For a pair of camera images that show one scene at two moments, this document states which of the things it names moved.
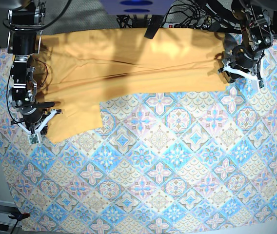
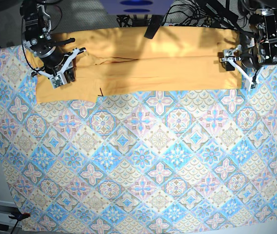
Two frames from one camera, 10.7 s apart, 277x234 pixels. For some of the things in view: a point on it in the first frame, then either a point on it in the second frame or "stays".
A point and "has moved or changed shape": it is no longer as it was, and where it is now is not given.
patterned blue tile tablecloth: x=202 y=161 stays
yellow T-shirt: x=76 y=70 has moved or changed shape
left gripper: x=33 y=120 → x=61 y=77
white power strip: x=168 y=25 stays
